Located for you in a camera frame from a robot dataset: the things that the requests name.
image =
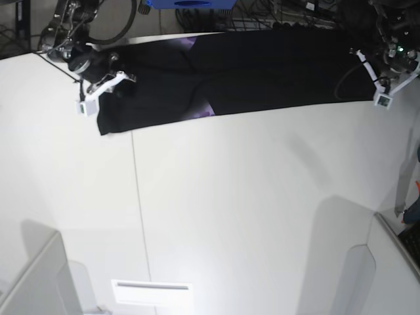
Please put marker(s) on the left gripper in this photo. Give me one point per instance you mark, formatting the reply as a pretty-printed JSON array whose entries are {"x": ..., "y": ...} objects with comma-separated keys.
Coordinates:
[{"x": 401, "y": 57}]

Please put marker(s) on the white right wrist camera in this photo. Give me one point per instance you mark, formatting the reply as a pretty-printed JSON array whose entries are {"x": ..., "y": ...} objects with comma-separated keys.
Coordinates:
[{"x": 88, "y": 103}]

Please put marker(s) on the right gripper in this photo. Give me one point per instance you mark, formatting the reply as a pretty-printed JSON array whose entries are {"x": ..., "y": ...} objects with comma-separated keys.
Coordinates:
[{"x": 94, "y": 66}]

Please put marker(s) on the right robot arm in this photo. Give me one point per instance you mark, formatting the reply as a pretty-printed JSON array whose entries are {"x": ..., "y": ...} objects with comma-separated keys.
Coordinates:
[{"x": 66, "y": 40}]

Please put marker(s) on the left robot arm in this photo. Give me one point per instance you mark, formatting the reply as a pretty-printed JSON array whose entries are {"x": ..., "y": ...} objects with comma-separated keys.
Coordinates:
[{"x": 387, "y": 32}]

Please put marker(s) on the blue box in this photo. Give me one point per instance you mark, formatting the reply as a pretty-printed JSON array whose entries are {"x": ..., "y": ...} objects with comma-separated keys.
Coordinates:
[{"x": 191, "y": 4}]

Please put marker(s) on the black T-shirt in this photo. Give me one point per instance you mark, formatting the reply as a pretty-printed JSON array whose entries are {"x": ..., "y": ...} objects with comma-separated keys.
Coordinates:
[{"x": 232, "y": 73}]

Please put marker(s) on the black keyboard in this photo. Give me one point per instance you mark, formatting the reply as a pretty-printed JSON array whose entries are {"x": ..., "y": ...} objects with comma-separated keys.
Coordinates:
[{"x": 410, "y": 240}]

